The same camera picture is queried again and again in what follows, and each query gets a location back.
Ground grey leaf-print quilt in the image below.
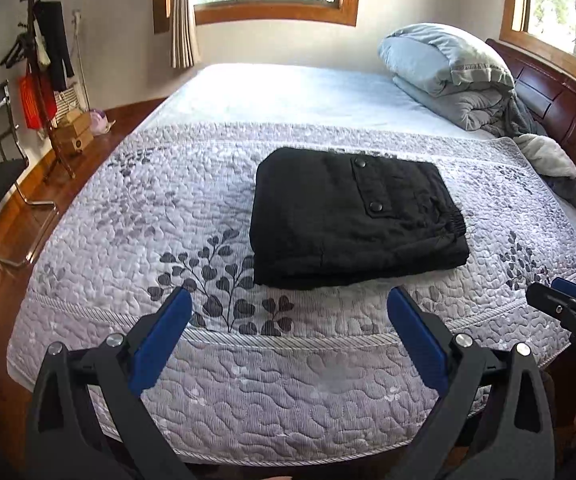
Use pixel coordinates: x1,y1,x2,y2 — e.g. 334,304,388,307
6,121,576,467

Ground wooden headboard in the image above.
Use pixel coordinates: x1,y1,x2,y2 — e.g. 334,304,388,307
485,37,576,248

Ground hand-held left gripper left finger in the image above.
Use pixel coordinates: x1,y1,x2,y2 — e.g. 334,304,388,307
26,287,193,480

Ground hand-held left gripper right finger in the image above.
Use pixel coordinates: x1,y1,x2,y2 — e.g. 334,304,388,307
387,286,555,480

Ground wooden coat rack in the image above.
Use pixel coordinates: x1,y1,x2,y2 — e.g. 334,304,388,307
0,0,76,179

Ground black pants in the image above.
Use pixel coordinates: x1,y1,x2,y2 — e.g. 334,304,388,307
249,146,470,291

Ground white bed sheet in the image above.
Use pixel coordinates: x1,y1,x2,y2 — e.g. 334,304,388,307
160,62,500,142

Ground red bag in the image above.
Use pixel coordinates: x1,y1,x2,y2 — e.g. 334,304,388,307
19,62,58,130

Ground pink small object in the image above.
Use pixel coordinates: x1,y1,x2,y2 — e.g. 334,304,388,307
90,108,116,136

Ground black hanging garment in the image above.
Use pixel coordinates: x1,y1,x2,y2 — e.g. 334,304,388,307
34,1,76,92

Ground beige curtain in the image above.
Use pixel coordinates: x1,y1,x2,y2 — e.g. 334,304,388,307
168,0,203,70

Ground cardboard box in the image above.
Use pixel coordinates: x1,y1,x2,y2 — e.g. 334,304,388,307
49,110,95,157

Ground white fleece blanket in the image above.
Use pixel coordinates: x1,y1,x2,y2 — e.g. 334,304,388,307
512,132,576,179

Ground grey comforter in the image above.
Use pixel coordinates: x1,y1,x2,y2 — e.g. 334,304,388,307
378,22,550,137

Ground dark grey cloth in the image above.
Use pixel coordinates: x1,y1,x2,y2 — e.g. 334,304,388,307
544,175,576,210

